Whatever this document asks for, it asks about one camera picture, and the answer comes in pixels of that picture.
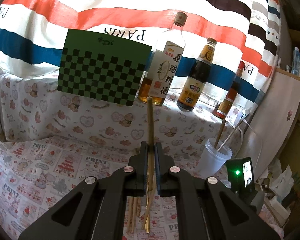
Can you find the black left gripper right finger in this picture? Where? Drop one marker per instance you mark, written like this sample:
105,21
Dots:
206,208

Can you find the red label sauce bottle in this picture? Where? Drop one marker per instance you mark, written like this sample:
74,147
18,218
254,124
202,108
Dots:
222,109

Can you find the translucent plastic cup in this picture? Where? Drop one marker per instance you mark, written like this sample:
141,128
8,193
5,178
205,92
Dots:
212,159

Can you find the dark soy sauce bottle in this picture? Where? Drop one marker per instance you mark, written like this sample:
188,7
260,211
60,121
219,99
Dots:
197,77

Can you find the pale chopstick in cup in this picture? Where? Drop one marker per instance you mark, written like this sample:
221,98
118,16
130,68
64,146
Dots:
230,135

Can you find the striped Paris cloth backdrop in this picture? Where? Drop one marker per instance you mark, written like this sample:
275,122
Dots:
32,34

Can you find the wooden chopstick on table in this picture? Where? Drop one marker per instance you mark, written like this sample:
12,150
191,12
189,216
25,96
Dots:
134,208
149,200

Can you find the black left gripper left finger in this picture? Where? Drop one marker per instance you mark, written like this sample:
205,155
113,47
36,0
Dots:
95,208

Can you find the green checkerboard calibration board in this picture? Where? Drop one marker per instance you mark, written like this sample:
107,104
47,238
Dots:
101,66

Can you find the brown chopstick in cup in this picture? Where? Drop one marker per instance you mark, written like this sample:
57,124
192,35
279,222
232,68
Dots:
219,133

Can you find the white board panel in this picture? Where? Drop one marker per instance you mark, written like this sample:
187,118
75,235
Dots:
272,121

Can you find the clear cooking wine bottle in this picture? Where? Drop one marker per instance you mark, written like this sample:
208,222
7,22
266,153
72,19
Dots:
164,61

